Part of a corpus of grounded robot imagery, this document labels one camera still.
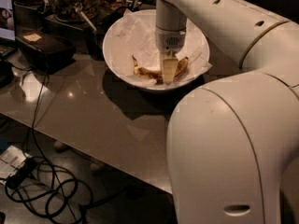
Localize black cable on floor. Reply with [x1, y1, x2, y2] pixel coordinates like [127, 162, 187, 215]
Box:
[4, 63, 132, 224]

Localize white paper liner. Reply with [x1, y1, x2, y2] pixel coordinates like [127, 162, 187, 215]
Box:
[109, 8, 214, 86]

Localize black box with label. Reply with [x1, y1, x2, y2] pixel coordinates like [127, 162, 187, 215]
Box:
[16, 31, 76, 75]

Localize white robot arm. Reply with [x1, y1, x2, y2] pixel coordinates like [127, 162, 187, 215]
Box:
[159, 0, 299, 224]

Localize laptop screen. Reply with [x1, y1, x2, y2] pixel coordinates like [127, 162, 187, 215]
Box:
[0, 0, 16, 45]

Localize white papers on floor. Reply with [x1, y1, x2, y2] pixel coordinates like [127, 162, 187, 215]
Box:
[0, 146, 30, 184]

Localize black power adapter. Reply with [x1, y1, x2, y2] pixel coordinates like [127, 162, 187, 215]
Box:
[6, 158, 37, 189]

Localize black round object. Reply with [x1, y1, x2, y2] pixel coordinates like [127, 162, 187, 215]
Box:
[0, 60, 14, 88]

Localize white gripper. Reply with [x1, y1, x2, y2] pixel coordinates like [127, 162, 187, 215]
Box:
[155, 28, 186, 84]

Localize white bowl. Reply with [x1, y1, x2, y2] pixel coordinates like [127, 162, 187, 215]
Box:
[102, 9, 210, 95]

